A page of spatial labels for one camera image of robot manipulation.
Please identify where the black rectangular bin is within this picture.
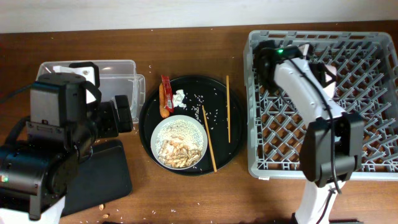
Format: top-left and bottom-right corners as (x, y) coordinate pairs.
(62, 140), (132, 217)

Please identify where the grey bowl with food scraps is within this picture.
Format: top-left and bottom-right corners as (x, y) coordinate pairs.
(150, 115), (208, 171)

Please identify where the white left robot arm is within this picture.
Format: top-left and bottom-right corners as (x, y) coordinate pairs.
(1, 62), (133, 223)

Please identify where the clear plastic bin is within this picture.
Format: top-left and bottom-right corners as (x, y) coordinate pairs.
(37, 60), (146, 124)

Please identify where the red snack wrapper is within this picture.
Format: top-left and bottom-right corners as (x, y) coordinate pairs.
(162, 75), (174, 113)

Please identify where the wooden chopstick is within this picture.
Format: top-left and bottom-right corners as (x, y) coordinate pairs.
(201, 105), (217, 173)
(226, 75), (231, 143)

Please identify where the grey dishwasher rack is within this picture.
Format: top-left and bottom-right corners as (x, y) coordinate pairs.
(243, 30), (397, 181)

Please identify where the crumpled white tissue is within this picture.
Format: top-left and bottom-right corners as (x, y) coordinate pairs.
(172, 89), (187, 108)

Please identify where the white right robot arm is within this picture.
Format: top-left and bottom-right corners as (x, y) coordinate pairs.
(252, 40), (364, 223)

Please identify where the orange carrot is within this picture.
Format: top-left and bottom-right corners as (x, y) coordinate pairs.
(159, 83), (170, 118)

